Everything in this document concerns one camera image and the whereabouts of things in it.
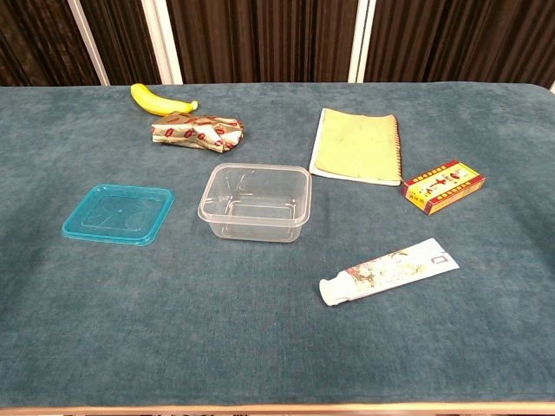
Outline crumpled gold red snack wrapper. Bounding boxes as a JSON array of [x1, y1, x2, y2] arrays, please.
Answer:
[[150, 111, 245, 153]]

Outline wide white frame post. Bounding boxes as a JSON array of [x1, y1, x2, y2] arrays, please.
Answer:
[[140, 0, 184, 86]]

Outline yellow banana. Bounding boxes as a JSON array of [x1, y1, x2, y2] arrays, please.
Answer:
[[130, 82, 199, 117]]

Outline tan spiral notebook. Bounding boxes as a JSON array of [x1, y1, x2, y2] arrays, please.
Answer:
[[308, 107, 404, 187]]

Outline blue translucent plastic lid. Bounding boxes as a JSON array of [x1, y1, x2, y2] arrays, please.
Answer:
[[61, 183, 175, 247]]

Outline teal velvet tablecloth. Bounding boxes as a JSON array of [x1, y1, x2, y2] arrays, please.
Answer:
[[0, 81, 555, 408]]

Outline clear plastic container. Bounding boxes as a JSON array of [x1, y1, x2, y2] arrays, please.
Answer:
[[197, 162, 313, 244]]

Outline thin white frame post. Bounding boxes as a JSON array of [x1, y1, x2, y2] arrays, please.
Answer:
[[67, 0, 110, 87]]

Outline white printed cream tube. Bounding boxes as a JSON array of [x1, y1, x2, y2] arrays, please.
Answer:
[[318, 237, 460, 308]]

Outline dark brown pleated curtain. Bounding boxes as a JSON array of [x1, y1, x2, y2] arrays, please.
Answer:
[[0, 0, 555, 88]]

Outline red yellow small carton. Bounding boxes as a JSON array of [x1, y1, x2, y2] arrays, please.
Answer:
[[402, 159, 486, 217]]

